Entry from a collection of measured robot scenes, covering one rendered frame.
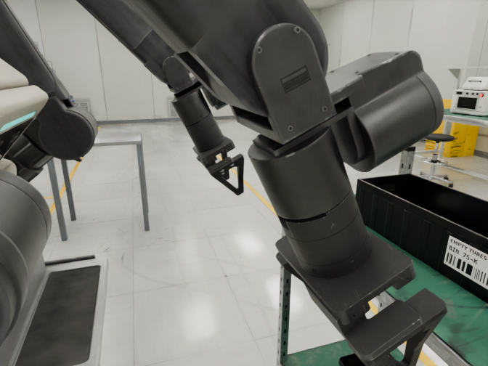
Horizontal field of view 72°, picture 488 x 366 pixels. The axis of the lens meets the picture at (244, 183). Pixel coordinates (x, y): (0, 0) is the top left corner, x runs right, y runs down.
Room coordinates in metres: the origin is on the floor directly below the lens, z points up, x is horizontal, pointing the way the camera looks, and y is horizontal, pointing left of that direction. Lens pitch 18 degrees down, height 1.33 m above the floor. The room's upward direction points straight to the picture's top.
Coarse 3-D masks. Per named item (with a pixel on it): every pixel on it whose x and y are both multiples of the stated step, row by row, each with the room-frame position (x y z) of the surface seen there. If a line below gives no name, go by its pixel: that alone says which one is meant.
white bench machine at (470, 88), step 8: (472, 80) 4.38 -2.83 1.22; (480, 80) 4.29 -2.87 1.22; (464, 88) 4.40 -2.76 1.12; (472, 88) 4.31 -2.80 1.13; (480, 88) 4.22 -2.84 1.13; (456, 96) 4.44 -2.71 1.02; (464, 96) 4.34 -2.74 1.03; (472, 96) 4.26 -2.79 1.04; (480, 96) 4.15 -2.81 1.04; (456, 104) 4.41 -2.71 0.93; (464, 104) 4.33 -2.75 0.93; (472, 104) 4.23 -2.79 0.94; (480, 104) 4.15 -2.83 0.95; (456, 112) 4.41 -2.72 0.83; (464, 112) 4.31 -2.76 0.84; (472, 112) 4.22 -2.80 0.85; (480, 112) 4.13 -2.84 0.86
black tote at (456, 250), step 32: (384, 192) 0.75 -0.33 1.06; (416, 192) 0.87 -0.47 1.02; (448, 192) 0.78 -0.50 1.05; (384, 224) 0.74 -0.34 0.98; (416, 224) 0.65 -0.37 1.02; (448, 224) 0.58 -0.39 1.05; (480, 224) 0.69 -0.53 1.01; (416, 256) 0.64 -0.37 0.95; (448, 256) 0.57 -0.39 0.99; (480, 256) 0.52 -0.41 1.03; (480, 288) 0.51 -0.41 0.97
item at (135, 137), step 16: (96, 144) 2.60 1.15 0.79; (112, 144) 2.63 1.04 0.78; (128, 144) 2.66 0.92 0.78; (64, 160) 2.90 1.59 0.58; (64, 176) 2.89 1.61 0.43; (144, 176) 2.69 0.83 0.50; (144, 192) 2.68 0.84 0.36; (144, 208) 2.68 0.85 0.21; (64, 224) 2.51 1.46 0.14; (64, 240) 2.50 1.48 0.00
